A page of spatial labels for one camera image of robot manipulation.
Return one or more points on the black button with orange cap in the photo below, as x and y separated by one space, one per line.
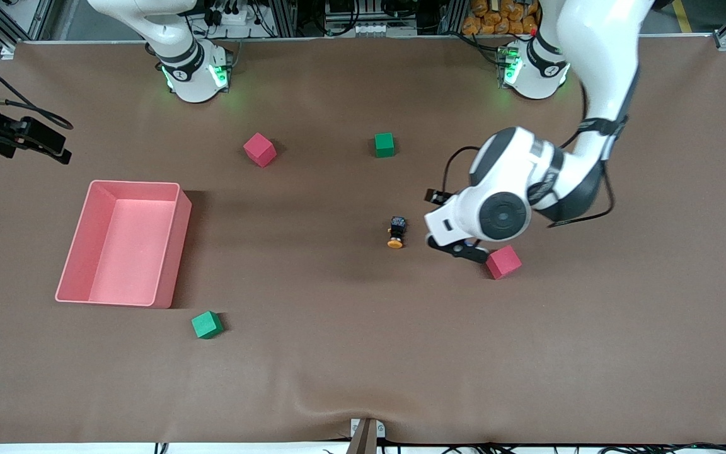
396 231

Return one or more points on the green foam cube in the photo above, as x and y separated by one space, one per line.
207 325
384 145

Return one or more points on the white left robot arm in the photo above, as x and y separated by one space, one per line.
596 50

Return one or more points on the metal bracket with post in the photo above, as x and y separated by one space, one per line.
366 435

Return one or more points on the pink plastic bin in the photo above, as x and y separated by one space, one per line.
123 252

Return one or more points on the white power strip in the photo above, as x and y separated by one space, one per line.
230 16

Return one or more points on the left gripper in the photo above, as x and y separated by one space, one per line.
433 196

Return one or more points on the brown table mat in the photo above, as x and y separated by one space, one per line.
363 353

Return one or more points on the pink foam cube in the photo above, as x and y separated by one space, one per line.
259 149
505 263

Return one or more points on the bag of orange items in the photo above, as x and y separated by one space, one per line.
501 17

